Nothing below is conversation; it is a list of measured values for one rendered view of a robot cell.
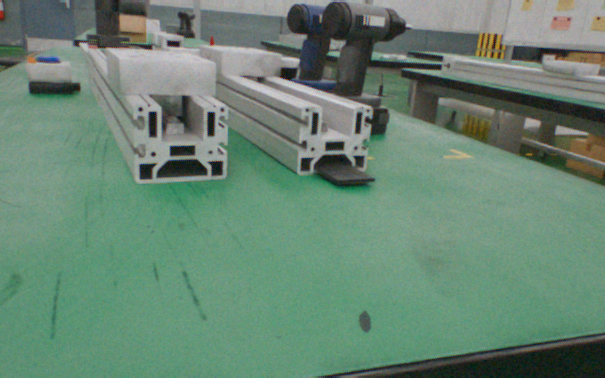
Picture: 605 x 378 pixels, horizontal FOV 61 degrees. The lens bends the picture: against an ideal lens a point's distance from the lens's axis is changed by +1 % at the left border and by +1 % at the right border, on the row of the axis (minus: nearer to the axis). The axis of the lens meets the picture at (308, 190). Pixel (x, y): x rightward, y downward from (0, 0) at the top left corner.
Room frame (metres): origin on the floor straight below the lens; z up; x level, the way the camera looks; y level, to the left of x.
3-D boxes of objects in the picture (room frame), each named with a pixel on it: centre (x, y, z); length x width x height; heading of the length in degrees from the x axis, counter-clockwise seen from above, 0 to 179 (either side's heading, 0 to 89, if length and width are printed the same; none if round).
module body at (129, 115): (0.89, 0.32, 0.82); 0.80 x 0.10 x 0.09; 27
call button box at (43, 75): (1.09, 0.56, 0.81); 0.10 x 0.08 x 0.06; 117
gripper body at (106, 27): (1.33, 0.54, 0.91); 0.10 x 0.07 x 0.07; 117
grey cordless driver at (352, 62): (0.93, -0.09, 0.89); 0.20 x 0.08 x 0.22; 131
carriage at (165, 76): (0.67, 0.21, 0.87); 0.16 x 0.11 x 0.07; 27
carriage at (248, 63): (0.98, 0.15, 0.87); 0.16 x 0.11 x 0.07; 27
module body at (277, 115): (0.98, 0.15, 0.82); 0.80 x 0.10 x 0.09; 27
